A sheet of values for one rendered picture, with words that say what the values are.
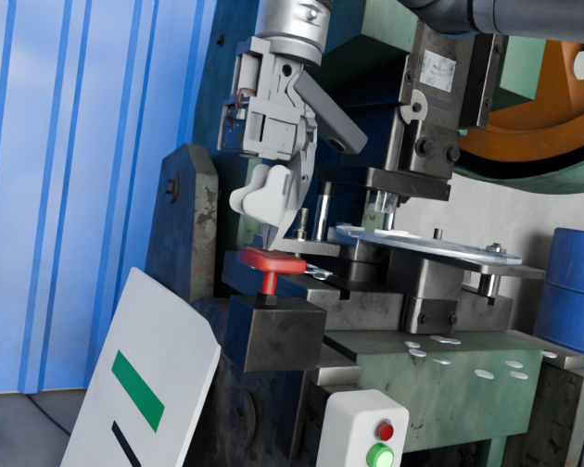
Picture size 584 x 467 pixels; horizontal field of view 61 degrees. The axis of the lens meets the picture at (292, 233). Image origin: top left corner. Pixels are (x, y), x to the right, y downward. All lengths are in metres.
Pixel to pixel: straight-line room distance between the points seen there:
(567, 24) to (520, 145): 0.65
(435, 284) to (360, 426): 0.32
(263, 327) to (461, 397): 0.38
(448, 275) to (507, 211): 2.32
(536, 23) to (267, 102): 0.26
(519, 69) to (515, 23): 0.42
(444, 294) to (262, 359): 0.36
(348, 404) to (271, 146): 0.27
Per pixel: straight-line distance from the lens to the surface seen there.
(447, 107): 0.91
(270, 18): 0.54
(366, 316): 0.76
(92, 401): 1.32
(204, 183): 1.03
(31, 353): 1.93
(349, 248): 0.86
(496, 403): 0.88
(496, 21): 0.57
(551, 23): 0.54
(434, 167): 0.85
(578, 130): 1.11
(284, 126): 0.52
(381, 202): 0.91
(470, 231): 2.90
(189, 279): 0.99
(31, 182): 1.84
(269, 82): 0.52
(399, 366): 0.70
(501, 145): 1.20
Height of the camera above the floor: 0.83
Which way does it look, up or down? 5 degrees down
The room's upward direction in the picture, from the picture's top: 9 degrees clockwise
